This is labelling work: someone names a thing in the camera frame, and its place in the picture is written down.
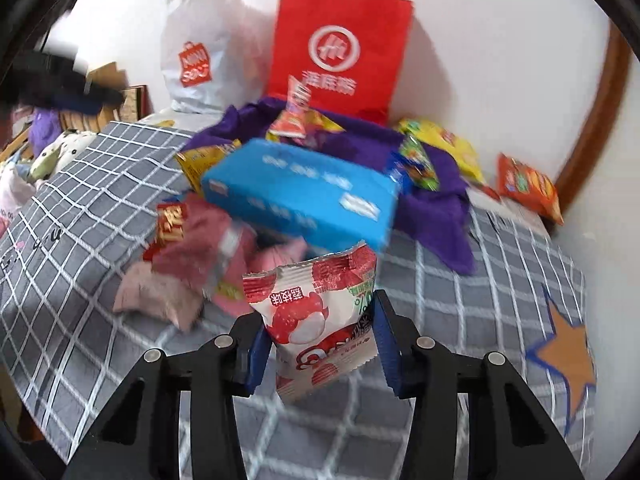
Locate blue tissue pack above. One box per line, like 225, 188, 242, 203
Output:
201, 138, 401, 256

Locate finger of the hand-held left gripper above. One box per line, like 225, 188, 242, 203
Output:
50, 82, 126, 115
10, 50, 91, 101

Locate white spotted cloth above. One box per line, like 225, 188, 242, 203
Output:
27, 130, 98, 183

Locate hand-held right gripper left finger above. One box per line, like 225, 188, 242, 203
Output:
62, 314, 274, 480

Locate pale pink snack bag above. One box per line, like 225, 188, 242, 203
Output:
112, 260, 206, 333

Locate grey checked blanket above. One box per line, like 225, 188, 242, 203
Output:
0, 120, 598, 480

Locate orange chips bag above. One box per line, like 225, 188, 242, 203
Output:
496, 152, 565, 226

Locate white plastic shopping bag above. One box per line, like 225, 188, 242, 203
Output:
160, 0, 276, 113

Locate white red lychee snack packet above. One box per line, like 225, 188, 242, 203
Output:
242, 241, 378, 406

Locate purple fabric basket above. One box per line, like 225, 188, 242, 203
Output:
192, 96, 476, 276

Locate red paper bag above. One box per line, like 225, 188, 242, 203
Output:
267, 0, 415, 126

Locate yellow chips bag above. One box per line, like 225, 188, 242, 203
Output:
397, 119, 487, 186

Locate pale pink printed cloth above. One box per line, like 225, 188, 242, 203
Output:
0, 157, 38, 246

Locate brown wooden door frame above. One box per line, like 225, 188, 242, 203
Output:
552, 20, 632, 206

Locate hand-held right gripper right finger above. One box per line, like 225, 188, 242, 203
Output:
372, 290, 586, 480

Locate green triangular snack packet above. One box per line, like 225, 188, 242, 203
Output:
398, 134, 440, 192

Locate long pink candy packet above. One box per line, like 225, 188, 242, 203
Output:
267, 75, 311, 141

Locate small red snack packet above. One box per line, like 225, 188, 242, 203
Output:
142, 202, 188, 261

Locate yellow snack packet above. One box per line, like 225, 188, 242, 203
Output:
175, 140, 243, 196
300, 110, 346, 148

